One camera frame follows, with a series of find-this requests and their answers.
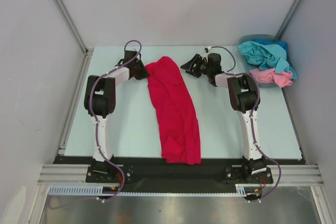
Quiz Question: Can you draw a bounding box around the light blue cable duct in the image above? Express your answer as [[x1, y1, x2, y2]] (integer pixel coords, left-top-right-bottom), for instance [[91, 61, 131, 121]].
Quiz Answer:
[[49, 185, 119, 196], [236, 184, 266, 197]]

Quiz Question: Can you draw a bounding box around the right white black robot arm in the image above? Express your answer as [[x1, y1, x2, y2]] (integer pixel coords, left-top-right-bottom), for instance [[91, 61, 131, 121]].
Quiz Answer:
[[180, 53, 267, 183]]

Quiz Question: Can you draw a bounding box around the pink t shirt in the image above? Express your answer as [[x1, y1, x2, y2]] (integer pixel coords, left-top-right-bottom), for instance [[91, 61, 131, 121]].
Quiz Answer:
[[250, 68, 293, 88]]

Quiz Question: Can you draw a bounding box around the left aluminium frame post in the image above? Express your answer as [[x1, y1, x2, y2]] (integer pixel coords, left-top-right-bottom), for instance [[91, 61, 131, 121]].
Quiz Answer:
[[53, 0, 90, 56]]

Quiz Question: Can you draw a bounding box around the aluminium frame post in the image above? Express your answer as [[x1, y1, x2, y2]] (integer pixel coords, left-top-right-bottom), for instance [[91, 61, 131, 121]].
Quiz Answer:
[[53, 0, 90, 56], [275, 0, 303, 40]]

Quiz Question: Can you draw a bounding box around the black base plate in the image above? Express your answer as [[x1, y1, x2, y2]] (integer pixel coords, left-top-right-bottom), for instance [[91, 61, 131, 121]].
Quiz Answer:
[[52, 157, 274, 194]]

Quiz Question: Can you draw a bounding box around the dark blue t shirt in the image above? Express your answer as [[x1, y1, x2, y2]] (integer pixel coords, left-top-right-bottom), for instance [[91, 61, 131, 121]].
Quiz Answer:
[[253, 39, 288, 52]]

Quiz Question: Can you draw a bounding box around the right aluminium frame post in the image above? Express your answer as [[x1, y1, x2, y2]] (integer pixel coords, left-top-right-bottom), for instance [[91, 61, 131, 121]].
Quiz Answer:
[[275, 0, 303, 40]]

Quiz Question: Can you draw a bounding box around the right light blue cable duct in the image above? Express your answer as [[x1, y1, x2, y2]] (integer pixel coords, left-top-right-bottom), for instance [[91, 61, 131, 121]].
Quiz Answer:
[[236, 184, 266, 197]]

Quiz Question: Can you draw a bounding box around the light blue t shirt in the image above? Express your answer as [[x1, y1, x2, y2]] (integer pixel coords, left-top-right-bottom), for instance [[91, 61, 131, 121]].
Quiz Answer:
[[237, 41, 298, 79]]

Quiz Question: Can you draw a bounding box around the left light blue cable duct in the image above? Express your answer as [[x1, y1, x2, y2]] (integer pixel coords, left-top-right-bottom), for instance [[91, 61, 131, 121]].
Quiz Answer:
[[49, 185, 119, 196]]

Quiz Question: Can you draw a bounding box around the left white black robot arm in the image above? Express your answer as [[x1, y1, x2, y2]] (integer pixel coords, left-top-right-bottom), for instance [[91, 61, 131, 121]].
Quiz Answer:
[[84, 49, 149, 183]]

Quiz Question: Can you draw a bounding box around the red t shirt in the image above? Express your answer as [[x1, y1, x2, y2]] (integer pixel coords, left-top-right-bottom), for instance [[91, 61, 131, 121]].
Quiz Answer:
[[146, 56, 201, 165]]

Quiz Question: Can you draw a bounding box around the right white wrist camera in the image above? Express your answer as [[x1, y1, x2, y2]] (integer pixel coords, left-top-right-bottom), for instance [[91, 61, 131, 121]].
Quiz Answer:
[[203, 46, 212, 58]]

